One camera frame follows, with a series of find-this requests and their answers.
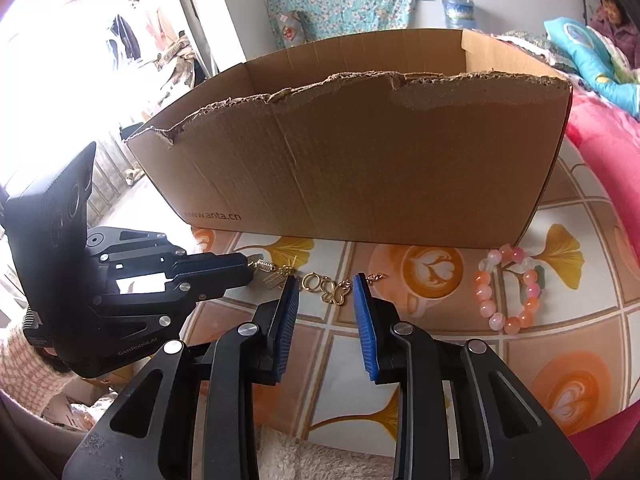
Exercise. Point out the blue patterned quilt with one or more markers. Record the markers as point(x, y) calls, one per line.
point(585, 55)

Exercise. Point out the brown cardboard box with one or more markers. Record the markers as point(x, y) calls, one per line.
point(350, 170)

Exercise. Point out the patchwork long cushion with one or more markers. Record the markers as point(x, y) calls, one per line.
point(292, 30)

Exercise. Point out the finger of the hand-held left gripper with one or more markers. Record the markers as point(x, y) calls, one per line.
point(210, 285)
point(210, 261)

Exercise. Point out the pink floral blanket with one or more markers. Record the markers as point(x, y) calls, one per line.
point(600, 125)

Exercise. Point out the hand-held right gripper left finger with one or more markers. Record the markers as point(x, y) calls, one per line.
point(289, 320)

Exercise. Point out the leaf patterned table cover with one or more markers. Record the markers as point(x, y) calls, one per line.
point(450, 360)

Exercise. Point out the beige shoes pair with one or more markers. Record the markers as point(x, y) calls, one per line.
point(132, 177)

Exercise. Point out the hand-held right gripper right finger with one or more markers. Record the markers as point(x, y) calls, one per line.
point(364, 325)

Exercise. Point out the gold butterfly charm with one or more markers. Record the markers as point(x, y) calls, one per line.
point(336, 293)

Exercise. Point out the person's left forearm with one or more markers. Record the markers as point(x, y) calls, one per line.
point(30, 360)

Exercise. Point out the white fluffy towel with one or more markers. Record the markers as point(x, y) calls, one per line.
point(310, 460)

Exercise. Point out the pile of woven clothes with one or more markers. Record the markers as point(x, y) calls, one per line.
point(177, 62)

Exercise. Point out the pink hanging garment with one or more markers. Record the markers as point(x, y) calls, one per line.
point(152, 22)

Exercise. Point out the blue water jug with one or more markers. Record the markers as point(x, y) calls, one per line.
point(460, 12)

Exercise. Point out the grey floral pillow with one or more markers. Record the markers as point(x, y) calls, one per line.
point(525, 42)

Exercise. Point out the dark hanging jacket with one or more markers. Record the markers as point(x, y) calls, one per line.
point(122, 35)

